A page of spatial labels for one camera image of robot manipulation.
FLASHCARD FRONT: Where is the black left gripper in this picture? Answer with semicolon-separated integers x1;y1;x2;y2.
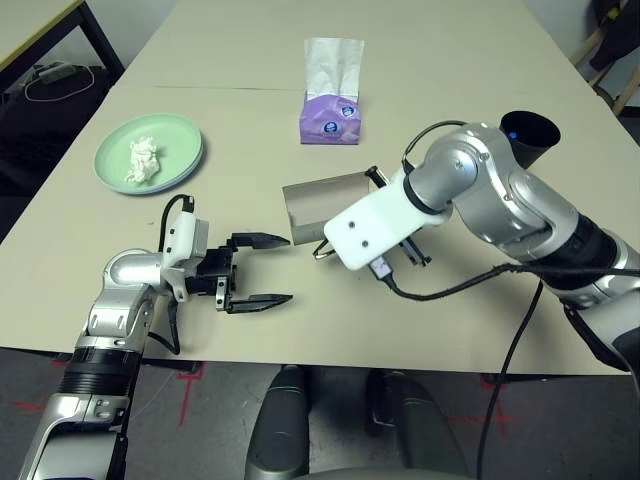
185;230;294;315

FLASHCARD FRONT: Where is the grey glasses case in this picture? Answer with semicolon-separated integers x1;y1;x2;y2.
281;170;374;247

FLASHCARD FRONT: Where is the green plate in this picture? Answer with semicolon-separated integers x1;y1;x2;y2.
93;112;204;195

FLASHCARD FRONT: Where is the white tissue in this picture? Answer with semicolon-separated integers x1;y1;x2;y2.
123;135;164;187

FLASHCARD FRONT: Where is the purple tissue pack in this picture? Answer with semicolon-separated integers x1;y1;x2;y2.
298;37;365;146

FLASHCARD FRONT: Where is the grey robot left leg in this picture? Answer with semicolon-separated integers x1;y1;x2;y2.
244;364;314;480

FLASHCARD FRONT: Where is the grey robot leg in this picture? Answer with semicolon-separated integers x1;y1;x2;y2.
244;364;314;480
364;368;469;480

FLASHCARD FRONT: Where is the black cup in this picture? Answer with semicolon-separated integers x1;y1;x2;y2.
499;109;562;171

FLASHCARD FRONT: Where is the grey robot right leg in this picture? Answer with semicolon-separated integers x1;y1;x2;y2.
364;368;469;480

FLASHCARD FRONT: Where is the wooden stool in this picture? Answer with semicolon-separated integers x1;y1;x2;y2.
572;24;640;116

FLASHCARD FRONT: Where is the dark jacket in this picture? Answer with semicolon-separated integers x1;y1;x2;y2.
587;0;640;71

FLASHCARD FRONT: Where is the grey power strip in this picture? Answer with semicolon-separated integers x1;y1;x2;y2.
37;62;76;84

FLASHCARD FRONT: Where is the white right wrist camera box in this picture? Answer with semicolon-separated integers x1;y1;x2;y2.
323;175;455;271

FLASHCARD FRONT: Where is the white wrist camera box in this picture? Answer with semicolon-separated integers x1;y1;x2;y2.
160;212;210;304
323;175;455;271

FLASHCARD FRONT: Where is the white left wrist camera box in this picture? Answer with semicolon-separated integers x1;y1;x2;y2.
160;212;210;304

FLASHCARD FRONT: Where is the thin white floor cable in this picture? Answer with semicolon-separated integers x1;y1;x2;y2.
24;62;97;102

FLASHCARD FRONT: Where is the side desk with black frame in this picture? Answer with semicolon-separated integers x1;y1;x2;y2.
0;0;126;76

